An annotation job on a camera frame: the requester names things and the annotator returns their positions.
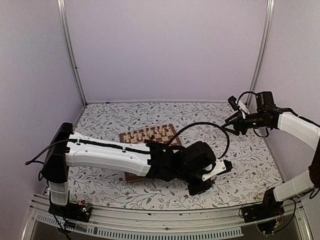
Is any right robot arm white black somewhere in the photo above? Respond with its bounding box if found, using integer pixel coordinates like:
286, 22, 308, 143
222, 91, 320, 222

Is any aluminium frame post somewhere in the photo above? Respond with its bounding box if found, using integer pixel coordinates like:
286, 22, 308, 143
56, 0, 88, 107
249, 0, 275, 92

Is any right aluminium frame post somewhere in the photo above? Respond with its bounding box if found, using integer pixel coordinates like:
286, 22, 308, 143
249, 0, 275, 92

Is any wooden chess board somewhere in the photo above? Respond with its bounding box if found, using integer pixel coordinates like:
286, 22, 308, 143
119, 123, 183, 183

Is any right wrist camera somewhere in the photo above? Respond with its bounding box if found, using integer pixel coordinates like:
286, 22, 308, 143
227, 96, 249, 116

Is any left aluminium frame post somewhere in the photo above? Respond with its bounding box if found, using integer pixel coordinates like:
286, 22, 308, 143
56, 0, 88, 107

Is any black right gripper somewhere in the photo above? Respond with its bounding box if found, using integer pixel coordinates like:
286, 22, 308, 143
221, 111, 269, 136

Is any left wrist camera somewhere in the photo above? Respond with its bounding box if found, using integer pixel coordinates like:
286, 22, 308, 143
202, 159, 233, 181

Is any black looped cable left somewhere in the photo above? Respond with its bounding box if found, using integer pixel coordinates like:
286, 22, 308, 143
166, 121, 231, 161

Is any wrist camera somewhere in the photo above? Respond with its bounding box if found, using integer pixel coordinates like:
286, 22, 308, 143
202, 159, 233, 181
227, 96, 249, 116

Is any floral patterned table mat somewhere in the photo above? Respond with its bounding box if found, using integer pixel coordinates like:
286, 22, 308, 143
41, 101, 286, 210

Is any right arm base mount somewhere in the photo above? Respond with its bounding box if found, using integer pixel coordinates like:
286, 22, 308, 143
238, 200, 285, 235

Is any front aluminium slotted rail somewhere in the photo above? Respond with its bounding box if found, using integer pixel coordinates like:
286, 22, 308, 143
21, 194, 313, 240

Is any row of white chess pieces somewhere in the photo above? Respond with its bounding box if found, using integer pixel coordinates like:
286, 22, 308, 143
124, 125, 173, 145

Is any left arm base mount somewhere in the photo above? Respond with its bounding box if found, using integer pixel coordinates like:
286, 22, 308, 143
48, 200, 93, 223

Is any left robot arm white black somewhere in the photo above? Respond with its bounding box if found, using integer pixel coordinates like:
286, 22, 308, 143
25, 122, 217, 219

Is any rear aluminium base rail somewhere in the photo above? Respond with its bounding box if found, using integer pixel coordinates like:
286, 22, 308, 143
86, 100, 228, 106

